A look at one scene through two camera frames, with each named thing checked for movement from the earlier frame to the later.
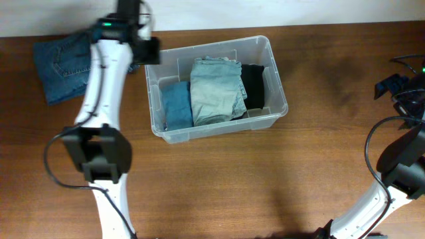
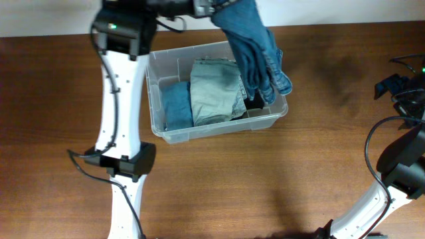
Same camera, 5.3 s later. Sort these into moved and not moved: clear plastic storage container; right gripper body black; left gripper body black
Moved: left gripper body black
Not moved: clear plastic storage container; right gripper body black
